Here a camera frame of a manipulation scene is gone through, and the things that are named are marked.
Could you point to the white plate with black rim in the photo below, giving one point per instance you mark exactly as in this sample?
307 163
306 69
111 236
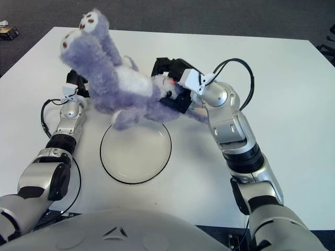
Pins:
136 157

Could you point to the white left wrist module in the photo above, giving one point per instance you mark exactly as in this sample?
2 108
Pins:
70 90

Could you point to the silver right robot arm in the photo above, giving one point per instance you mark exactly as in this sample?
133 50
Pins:
243 146

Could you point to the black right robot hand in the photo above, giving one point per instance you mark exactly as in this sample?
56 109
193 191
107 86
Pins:
178 78

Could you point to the black cardboard box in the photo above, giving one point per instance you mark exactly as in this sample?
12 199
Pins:
9 32

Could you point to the white crumpled paper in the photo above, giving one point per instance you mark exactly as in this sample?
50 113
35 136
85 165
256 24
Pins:
2 23

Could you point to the silver robot torso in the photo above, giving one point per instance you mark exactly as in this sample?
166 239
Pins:
117 230

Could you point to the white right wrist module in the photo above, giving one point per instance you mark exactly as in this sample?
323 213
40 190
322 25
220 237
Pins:
193 79

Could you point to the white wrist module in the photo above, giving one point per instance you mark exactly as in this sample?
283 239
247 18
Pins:
70 90
193 79

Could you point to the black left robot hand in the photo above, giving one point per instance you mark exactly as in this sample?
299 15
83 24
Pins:
78 83

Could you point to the purple plush bunny doll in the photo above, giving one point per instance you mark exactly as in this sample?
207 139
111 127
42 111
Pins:
117 89

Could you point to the black office chair base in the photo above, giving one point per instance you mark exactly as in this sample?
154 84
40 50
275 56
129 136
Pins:
327 47

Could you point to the metal table leg bracket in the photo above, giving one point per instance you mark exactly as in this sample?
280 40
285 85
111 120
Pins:
236 241
62 214

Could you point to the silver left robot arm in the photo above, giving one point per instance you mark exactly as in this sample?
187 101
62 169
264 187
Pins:
49 162

